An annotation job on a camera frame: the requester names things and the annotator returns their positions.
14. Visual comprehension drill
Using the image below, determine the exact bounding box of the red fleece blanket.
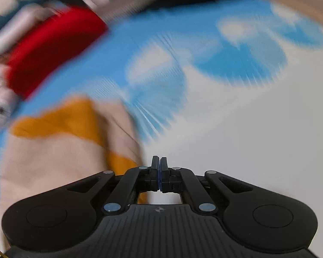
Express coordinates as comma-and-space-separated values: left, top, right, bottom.
5, 7, 110, 99

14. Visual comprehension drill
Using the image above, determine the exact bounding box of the blue and white printed bedsheet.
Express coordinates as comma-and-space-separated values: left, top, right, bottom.
0, 0, 323, 210

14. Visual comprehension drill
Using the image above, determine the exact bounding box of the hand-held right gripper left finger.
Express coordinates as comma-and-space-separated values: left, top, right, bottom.
67, 156, 160, 216

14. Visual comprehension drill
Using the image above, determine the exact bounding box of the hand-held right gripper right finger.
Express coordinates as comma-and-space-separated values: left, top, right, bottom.
160, 157, 255, 215

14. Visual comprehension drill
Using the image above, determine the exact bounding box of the grey-white folded quilt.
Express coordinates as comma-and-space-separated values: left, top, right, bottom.
0, 64, 20, 137

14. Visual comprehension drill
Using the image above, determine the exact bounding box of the white blanket with dark trim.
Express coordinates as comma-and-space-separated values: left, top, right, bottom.
0, 4, 68, 63

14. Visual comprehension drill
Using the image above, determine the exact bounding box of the beige and mustard hooded jacket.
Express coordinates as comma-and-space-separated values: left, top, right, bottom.
0, 97, 149, 248

